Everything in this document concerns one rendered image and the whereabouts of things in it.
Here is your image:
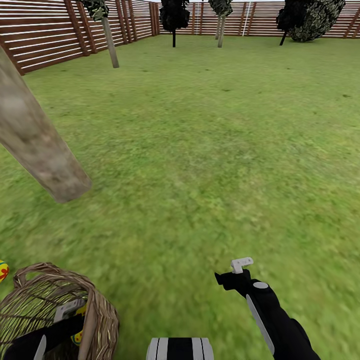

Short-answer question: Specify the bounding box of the wicker basket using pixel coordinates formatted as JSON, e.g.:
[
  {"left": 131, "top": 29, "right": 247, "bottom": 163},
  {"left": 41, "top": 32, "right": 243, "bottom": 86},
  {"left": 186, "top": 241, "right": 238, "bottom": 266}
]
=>
[{"left": 0, "top": 261, "right": 120, "bottom": 360}]

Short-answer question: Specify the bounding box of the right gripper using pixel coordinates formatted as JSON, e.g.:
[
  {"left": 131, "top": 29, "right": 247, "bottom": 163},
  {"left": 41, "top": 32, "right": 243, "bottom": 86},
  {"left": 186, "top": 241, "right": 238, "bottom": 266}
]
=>
[{"left": 214, "top": 269, "right": 251, "bottom": 293}]

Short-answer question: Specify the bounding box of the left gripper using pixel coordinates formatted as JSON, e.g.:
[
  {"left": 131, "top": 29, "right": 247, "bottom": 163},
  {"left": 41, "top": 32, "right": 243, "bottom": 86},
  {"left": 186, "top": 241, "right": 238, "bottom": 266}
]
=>
[{"left": 51, "top": 313, "right": 84, "bottom": 350}]

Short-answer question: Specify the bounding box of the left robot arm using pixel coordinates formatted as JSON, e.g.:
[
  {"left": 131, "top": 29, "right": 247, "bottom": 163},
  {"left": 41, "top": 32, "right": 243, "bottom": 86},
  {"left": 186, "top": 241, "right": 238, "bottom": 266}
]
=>
[{"left": 2, "top": 299, "right": 86, "bottom": 360}]

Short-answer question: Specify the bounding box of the robot trunk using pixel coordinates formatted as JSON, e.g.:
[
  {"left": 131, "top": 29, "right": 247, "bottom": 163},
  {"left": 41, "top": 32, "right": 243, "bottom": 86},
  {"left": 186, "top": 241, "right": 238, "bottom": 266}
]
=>
[{"left": 145, "top": 337, "right": 214, "bottom": 360}]

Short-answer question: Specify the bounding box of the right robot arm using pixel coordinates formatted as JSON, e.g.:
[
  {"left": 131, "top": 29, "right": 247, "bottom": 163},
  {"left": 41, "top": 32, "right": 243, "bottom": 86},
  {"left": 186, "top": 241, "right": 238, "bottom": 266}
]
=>
[{"left": 214, "top": 256, "right": 321, "bottom": 360}]

